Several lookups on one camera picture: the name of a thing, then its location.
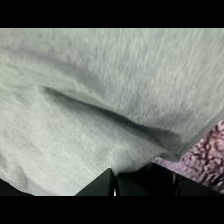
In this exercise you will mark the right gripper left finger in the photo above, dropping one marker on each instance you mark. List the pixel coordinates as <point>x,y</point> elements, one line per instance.
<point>100,187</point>

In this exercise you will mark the grey T-shirt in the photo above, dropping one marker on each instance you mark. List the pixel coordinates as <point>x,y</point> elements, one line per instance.
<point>100,100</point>

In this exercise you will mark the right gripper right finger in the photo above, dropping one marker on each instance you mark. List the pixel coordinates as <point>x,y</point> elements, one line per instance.
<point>146,183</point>

